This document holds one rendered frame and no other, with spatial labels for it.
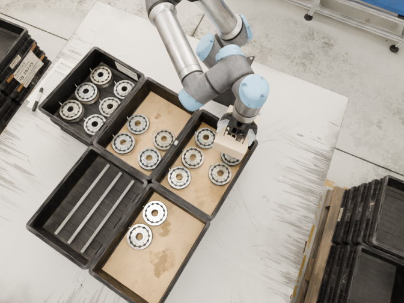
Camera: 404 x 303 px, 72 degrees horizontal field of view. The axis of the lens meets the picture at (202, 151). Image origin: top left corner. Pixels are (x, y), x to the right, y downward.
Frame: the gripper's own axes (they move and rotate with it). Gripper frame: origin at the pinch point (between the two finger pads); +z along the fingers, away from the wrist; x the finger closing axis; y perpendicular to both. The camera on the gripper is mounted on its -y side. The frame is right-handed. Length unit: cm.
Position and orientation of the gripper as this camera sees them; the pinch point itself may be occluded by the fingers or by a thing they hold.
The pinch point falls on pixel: (235, 131)
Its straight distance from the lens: 104.9
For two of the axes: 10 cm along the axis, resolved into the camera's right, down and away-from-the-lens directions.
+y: -3.9, 8.7, -3.0
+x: 9.2, 3.9, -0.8
